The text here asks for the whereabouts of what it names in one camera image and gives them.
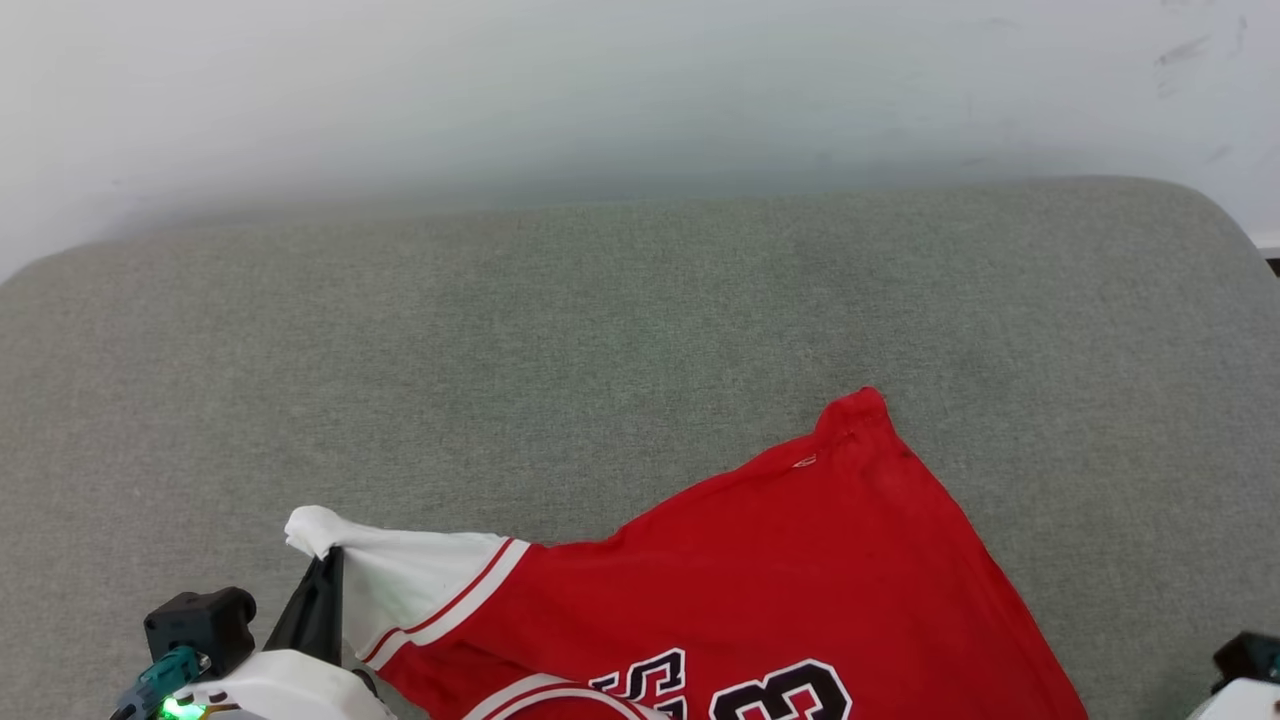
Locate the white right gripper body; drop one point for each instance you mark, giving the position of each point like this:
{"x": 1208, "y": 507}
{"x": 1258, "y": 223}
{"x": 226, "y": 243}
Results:
{"x": 1240, "y": 705}

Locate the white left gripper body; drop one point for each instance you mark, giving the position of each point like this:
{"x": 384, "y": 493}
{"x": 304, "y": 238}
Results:
{"x": 290, "y": 690}

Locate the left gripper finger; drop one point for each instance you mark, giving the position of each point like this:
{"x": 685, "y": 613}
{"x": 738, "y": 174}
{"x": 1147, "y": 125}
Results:
{"x": 330, "y": 610}
{"x": 292, "y": 625}

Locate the red basketball jersey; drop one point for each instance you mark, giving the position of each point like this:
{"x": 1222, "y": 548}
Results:
{"x": 800, "y": 560}

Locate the grey fabric sofa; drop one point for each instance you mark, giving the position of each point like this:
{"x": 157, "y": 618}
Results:
{"x": 500, "y": 350}

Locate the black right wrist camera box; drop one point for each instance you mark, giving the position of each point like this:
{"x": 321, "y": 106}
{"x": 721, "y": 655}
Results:
{"x": 1250, "y": 658}

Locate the teal left camera connector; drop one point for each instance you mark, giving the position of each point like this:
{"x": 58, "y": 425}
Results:
{"x": 160, "y": 682}

